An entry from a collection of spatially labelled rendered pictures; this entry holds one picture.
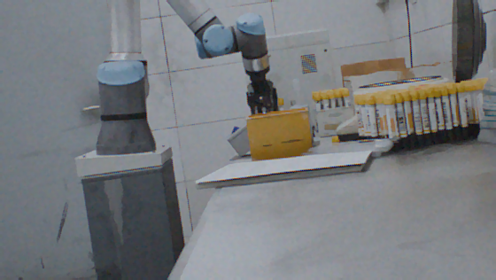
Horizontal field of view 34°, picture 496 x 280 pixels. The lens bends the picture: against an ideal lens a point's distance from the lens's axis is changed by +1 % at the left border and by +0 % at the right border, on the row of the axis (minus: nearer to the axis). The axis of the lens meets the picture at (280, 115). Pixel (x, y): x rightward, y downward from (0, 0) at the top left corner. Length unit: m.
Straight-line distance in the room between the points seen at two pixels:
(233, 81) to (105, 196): 1.88
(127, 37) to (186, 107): 1.67
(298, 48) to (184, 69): 1.41
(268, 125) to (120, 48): 0.65
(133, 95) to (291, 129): 0.52
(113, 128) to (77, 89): 1.82
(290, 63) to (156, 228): 0.75
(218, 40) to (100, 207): 0.50
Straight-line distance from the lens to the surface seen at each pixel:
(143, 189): 2.02
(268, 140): 1.69
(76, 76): 3.88
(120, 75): 2.06
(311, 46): 2.52
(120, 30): 2.22
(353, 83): 2.23
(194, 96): 3.85
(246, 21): 2.20
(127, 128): 2.06
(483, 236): 0.82
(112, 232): 2.05
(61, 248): 3.98
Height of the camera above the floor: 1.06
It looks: 3 degrees down
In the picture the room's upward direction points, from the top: 8 degrees counter-clockwise
